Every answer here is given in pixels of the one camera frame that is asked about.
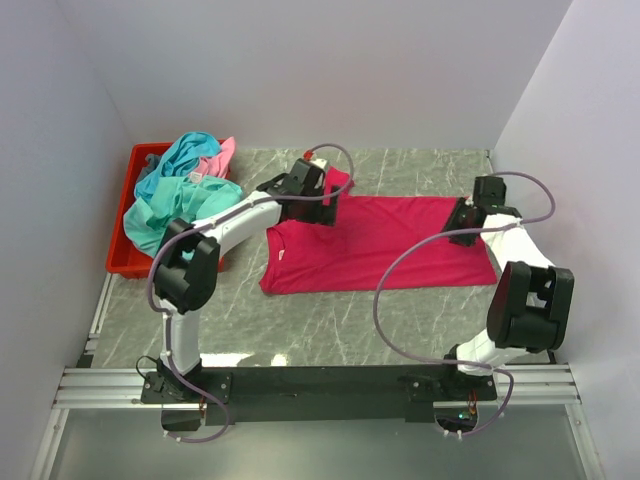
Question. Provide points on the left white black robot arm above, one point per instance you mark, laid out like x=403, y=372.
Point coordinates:
x=183, y=274

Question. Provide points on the red plastic bin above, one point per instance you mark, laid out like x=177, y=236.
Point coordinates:
x=123, y=257

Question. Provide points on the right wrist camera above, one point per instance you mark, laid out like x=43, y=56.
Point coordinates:
x=489, y=195

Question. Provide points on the pink t shirt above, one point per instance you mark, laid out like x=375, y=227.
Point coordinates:
x=218, y=165

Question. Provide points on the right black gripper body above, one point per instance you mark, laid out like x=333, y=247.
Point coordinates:
x=465, y=239

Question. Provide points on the grey t shirt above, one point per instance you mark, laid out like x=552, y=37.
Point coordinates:
x=152, y=162

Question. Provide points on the light blue t shirt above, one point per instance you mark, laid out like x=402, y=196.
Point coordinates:
x=180, y=159

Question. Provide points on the magenta t shirt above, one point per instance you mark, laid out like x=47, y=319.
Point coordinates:
x=369, y=234

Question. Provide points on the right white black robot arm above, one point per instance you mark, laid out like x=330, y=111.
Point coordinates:
x=530, y=308

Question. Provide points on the teal green t shirt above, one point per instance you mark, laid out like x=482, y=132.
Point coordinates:
x=146, y=221

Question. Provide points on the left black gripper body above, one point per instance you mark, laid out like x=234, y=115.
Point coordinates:
x=311, y=211

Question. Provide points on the black base beam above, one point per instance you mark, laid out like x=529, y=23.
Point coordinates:
x=282, y=393

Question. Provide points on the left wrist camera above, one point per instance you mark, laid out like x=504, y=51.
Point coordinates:
x=306, y=178

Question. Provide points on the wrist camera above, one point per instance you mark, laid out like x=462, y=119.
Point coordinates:
x=489, y=195
x=306, y=178

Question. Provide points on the aluminium rail frame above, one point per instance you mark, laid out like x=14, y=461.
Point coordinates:
x=103, y=377

